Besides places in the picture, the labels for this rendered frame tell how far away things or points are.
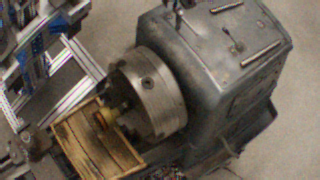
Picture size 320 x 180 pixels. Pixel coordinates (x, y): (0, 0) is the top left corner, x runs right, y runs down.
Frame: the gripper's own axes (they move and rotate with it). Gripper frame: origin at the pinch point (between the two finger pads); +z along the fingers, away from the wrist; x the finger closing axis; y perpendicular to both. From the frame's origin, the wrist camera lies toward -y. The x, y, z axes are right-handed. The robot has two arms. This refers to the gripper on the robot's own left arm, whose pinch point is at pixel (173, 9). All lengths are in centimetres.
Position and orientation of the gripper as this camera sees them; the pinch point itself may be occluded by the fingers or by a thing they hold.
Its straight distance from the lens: 166.9
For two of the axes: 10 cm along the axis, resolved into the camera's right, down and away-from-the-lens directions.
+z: -0.6, 4.5, 8.9
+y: -5.5, -7.6, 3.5
